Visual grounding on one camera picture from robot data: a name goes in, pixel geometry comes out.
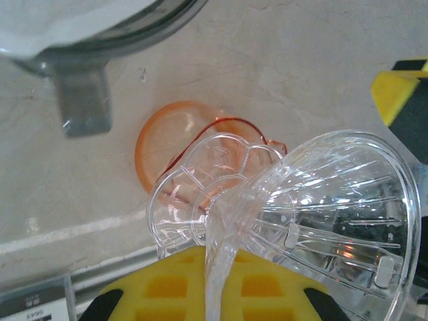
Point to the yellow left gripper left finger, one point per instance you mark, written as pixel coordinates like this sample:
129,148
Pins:
187,277

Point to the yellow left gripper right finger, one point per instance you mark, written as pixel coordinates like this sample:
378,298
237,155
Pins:
398,93

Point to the clear plastic coffee dripper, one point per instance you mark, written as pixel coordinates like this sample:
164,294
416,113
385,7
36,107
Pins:
334,207

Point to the orange plastic coffee dripper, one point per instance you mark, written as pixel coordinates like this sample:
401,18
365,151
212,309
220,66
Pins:
154,143

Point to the grey plastic coffee dripper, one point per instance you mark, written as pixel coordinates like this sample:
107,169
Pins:
83,100

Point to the white label card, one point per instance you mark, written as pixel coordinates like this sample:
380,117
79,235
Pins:
33,301

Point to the aluminium mounting rail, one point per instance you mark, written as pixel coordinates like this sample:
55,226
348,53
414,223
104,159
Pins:
100,274

